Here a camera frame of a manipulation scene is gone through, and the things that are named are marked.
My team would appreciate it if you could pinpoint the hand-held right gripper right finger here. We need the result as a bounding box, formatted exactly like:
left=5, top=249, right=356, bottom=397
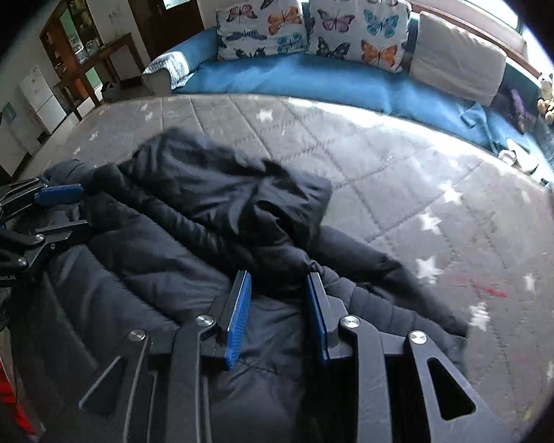
left=305, top=273, right=504, bottom=443

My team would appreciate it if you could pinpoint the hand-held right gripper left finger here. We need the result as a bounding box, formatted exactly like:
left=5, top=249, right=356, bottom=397
left=78, top=270, right=252, bottom=443

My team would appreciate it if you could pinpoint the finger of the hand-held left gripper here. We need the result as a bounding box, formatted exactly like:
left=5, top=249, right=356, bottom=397
left=0, top=178, right=85, bottom=215
left=0, top=219, right=93, bottom=264

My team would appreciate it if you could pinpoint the black puffer jacket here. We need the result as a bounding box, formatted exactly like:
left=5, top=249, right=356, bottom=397
left=9, top=127, right=472, bottom=443

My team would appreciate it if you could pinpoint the white refrigerator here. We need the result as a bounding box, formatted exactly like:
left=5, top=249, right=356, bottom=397
left=18, top=65, right=70, bottom=146

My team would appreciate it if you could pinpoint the red plastic basket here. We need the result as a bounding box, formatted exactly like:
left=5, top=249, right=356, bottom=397
left=0, top=351, right=34, bottom=435

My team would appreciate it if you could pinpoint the grey star quilted mattress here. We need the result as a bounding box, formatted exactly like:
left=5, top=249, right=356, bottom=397
left=21, top=92, right=554, bottom=443

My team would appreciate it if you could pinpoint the wooden side table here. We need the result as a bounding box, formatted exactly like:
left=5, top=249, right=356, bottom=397
left=55, top=32, right=148, bottom=121

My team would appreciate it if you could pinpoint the wooden display cabinet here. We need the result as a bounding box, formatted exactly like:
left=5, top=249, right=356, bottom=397
left=39, top=0, right=105, bottom=102

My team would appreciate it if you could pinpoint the blue sofa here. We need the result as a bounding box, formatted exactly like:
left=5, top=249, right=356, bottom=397
left=141, top=0, right=554, bottom=185

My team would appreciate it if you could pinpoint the butterfly print pillow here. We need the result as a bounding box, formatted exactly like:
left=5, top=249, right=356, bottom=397
left=216, top=0, right=308, bottom=61
left=305, top=0, right=411, bottom=73

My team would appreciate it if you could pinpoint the purple cloth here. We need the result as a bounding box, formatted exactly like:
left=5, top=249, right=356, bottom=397
left=508, top=87, right=530, bottom=132

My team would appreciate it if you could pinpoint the plain white pillow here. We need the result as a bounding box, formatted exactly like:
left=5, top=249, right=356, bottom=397
left=408, top=10, right=509, bottom=107

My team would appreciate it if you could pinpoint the black and white plush toy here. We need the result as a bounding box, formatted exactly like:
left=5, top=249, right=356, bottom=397
left=537, top=73, right=554, bottom=114

